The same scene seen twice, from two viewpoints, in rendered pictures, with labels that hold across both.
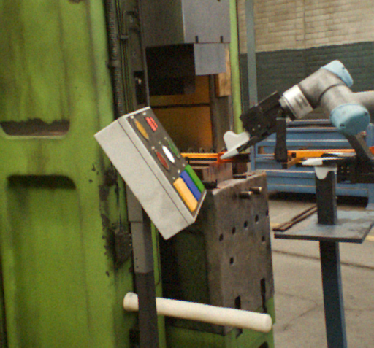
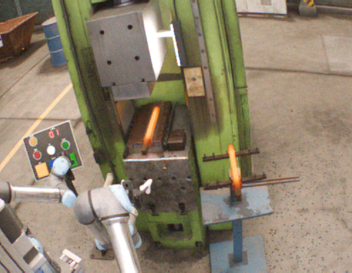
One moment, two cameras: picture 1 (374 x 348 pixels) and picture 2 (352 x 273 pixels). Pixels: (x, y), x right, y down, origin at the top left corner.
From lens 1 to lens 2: 2.66 m
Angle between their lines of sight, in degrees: 71
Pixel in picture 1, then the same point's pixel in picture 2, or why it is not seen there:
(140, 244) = not seen: hidden behind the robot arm
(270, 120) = not seen: hidden behind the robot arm
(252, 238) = (168, 185)
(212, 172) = (138, 147)
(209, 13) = (126, 68)
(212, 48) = (131, 86)
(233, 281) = (146, 197)
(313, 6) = not seen: outside the picture
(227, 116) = (205, 106)
